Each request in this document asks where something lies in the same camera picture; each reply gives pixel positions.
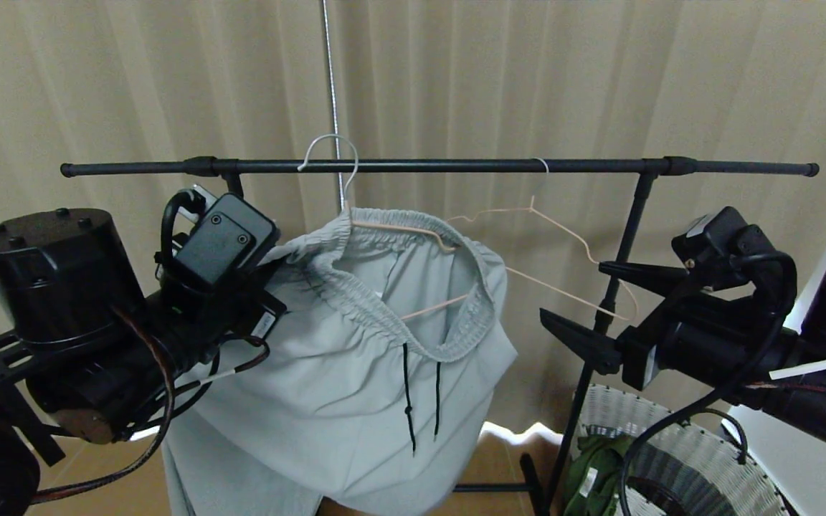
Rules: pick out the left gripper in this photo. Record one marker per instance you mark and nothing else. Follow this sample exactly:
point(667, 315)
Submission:
point(133, 373)

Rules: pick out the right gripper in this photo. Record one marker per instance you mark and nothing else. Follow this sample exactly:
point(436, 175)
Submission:
point(714, 344)

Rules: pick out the green garment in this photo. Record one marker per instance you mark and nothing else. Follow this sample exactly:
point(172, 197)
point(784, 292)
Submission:
point(592, 473)

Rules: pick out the pale grey shorts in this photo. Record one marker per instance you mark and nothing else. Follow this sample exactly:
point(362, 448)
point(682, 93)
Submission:
point(327, 387)

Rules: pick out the pink clothes hanger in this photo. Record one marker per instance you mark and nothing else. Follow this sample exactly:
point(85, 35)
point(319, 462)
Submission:
point(399, 231)
point(563, 229)

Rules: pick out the white laundry basket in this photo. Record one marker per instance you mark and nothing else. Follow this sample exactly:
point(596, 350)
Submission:
point(700, 459)

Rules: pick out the black clothes rack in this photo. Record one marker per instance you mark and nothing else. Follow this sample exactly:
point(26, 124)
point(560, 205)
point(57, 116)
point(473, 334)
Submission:
point(456, 165)

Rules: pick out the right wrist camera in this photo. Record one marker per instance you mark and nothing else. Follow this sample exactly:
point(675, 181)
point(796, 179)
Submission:
point(721, 240)

